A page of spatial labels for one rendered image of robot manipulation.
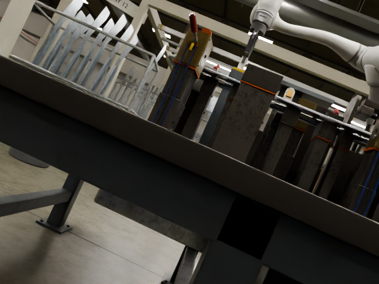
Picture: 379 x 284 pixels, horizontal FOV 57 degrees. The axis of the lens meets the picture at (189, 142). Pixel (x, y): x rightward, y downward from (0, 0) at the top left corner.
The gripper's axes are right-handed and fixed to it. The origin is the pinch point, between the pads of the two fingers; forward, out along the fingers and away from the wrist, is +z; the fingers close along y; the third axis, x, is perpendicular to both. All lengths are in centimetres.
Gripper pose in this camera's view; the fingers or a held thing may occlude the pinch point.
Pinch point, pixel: (242, 63)
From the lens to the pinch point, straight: 173.0
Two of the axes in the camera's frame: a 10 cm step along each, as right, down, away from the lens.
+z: -4.2, 9.1, -0.4
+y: -1.3, -1.0, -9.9
